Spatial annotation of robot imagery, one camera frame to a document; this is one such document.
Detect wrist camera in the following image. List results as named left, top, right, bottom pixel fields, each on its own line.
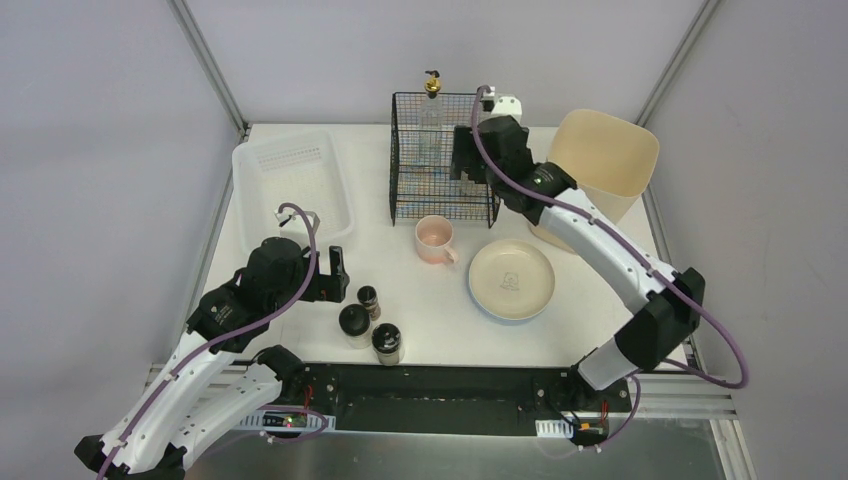
left=482, top=92, right=523, bottom=123
left=274, top=206, right=321, bottom=247

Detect glass bottle gold pourer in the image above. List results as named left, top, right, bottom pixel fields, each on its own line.
left=418, top=70, right=443, bottom=164

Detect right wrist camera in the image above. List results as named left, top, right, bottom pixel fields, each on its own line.
left=482, top=92, right=523, bottom=123

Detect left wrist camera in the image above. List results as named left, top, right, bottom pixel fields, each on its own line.
left=274, top=206, right=321, bottom=247

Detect beige waste bin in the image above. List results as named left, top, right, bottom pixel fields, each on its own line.
left=547, top=109, right=660, bottom=224

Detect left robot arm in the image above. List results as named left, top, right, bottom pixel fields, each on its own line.
left=74, top=237, right=350, bottom=479

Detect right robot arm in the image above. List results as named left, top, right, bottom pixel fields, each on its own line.
left=451, top=115, right=705, bottom=391

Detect white perforated plastic basket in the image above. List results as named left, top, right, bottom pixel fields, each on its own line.
left=232, top=129, right=355, bottom=254

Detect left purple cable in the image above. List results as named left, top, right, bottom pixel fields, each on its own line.
left=95, top=202, right=318, bottom=480

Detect black wire rack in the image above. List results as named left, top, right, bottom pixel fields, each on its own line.
left=388, top=92, right=499, bottom=227

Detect spice jar black lid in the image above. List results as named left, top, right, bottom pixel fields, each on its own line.
left=371, top=323, right=404, bottom=366
left=338, top=304, right=373, bottom=349

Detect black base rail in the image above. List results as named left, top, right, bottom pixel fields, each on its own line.
left=280, top=363, right=632, bottom=436

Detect pink mug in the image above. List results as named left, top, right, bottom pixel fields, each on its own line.
left=415, top=215, right=459, bottom=264

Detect cream plate with bear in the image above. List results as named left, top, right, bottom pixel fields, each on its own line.
left=467, top=239, right=556, bottom=323

